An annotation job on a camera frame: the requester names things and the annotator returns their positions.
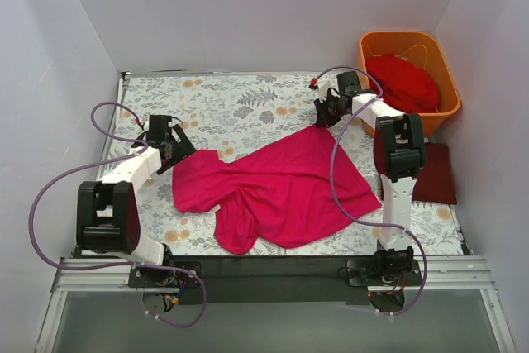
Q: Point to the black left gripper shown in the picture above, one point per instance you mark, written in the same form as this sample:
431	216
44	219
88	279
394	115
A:
174	148

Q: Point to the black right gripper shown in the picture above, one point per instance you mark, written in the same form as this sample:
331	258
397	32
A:
325	109

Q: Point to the pink t shirt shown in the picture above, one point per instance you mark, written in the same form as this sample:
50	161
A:
292	192

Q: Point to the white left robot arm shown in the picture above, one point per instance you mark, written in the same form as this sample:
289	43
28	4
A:
108	220

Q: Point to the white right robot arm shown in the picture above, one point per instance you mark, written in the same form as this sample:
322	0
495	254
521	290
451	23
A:
399	156

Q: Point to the floral table cloth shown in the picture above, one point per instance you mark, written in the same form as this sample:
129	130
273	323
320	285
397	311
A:
236	115

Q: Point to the red t shirt in basket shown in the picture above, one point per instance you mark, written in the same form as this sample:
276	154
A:
406	87

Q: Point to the orange plastic basket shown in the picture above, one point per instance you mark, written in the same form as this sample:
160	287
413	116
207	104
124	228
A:
423	51

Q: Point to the folded maroon t shirt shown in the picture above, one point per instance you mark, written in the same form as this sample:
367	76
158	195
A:
435	182

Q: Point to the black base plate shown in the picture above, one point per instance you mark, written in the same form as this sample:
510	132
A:
259	279

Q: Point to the aluminium frame rail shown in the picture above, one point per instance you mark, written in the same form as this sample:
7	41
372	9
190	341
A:
274	304

